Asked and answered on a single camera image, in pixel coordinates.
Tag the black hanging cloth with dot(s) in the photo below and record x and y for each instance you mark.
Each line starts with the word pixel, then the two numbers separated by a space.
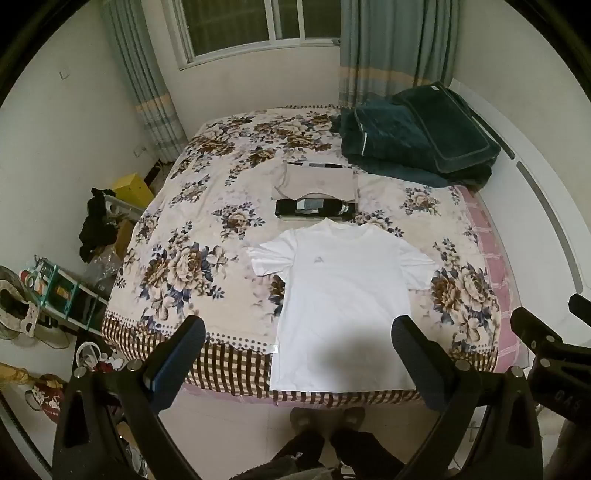
pixel 96 226

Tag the pink bed sheet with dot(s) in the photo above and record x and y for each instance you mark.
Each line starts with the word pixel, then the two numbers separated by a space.
pixel 490 240

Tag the floral bed blanket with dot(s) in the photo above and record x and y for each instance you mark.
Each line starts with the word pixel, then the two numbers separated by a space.
pixel 194 230

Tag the dark green quilt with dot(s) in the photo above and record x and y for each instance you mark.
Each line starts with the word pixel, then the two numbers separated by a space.
pixel 378 138

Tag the beige folded shirt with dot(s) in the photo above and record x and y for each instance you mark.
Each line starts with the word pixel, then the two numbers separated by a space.
pixel 314 181

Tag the white bed headboard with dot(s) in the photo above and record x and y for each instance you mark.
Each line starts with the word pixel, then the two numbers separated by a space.
pixel 531 138

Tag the person's right leg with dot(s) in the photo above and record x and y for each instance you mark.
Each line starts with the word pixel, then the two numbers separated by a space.
pixel 355 438

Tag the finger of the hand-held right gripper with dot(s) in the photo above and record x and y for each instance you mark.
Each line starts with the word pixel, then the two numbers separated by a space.
pixel 531 325
pixel 581 307

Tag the white framed window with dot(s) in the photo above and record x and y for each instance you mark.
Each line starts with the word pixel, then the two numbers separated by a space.
pixel 249 23

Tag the yellow box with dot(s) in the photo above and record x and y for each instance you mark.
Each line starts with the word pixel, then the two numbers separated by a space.
pixel 133 189

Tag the clear plastic bag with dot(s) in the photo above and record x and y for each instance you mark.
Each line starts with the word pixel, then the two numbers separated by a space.
pixel 105 265

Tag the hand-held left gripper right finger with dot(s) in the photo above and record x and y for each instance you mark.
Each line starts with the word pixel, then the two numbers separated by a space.
pixel 428 369

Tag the brown cardboard box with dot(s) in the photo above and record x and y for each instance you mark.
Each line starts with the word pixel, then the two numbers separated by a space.
pixel 123 237

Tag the white wall socket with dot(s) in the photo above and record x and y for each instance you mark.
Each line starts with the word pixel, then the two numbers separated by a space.
pixel 140 150

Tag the grey metal rack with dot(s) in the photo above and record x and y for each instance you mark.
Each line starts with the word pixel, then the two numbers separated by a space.
pixel 121 206

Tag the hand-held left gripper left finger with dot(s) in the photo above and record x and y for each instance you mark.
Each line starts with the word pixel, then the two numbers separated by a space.
pixel 161 371

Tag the red patterned bag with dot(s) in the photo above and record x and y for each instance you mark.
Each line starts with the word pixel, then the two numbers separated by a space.
pixel 46 397

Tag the person's right forearm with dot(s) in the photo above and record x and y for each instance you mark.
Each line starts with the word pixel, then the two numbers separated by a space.
pixel 570 454

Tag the blue-grey striped curtain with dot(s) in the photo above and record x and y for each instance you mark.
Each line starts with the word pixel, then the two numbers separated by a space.
pixel 397 50
pixel 143 83

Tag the white t-shirt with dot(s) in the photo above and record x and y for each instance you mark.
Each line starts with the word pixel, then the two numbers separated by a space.
pixel 341 300

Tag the teal shelf rack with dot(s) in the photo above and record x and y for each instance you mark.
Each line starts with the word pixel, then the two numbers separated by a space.
pixel 69 295

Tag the dark green pillow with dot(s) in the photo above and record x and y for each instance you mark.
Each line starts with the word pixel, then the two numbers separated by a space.
pixel 443 121

